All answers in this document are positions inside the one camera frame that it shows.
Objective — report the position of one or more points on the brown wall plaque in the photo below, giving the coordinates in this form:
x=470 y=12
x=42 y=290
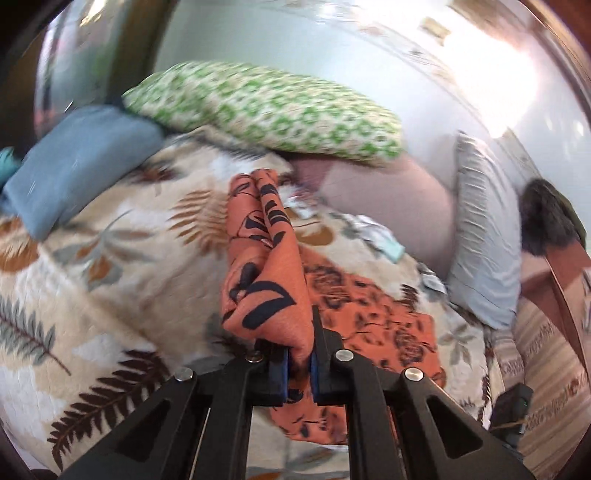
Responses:
x=468 y=7

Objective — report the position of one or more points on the teal striped cloth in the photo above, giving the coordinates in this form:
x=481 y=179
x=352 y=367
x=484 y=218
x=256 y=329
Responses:
x=5 y=161

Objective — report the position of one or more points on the orange floral shirt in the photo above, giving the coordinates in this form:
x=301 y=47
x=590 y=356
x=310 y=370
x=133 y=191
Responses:
x=268 y=277

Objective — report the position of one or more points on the small grey sock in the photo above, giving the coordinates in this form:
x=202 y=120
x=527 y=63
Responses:
x=431 y=279

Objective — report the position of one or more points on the wooden door with leaded glass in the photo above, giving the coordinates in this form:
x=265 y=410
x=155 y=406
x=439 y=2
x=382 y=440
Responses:
x=92 y=46

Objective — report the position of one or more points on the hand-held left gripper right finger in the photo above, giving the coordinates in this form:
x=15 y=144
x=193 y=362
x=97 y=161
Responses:
x=316 y=378

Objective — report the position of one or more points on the beige light switch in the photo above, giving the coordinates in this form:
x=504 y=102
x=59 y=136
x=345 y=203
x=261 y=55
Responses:
x=436 y=30

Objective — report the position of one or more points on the large framed picture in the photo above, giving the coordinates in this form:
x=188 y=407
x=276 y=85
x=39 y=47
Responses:
x=572 y=55

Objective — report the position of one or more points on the leaf print blanket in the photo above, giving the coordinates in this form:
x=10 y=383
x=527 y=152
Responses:
x=115 y=300

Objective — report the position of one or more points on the olive green cloth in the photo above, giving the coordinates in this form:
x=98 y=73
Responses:
x=576 y=221

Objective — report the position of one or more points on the grey pillow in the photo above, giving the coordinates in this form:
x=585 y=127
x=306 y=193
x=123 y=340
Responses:
x=485 y=230

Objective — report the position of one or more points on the pink bolster cushion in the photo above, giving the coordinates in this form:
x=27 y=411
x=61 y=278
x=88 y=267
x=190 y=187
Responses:
x=392 y=194

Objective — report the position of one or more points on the white glove with mint cuff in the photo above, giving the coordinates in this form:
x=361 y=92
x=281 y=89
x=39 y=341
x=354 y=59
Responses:
x=390 y=247

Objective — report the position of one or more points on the red-brown sofa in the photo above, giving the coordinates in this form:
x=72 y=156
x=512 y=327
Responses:
x=572 y=286

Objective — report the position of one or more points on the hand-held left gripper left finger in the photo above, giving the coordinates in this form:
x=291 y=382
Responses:
x=279 y=378

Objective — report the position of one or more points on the striped floral sofa cushion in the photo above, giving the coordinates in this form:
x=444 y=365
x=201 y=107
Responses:
x=554 y=369

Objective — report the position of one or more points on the dark furry cushion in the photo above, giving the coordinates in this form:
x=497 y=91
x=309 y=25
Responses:
x=545 y=217

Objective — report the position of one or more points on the green checked pillow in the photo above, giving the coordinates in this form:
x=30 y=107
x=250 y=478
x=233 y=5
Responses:
x=277 y=110

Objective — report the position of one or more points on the blue pillow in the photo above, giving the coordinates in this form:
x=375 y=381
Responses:
x=78 y=161

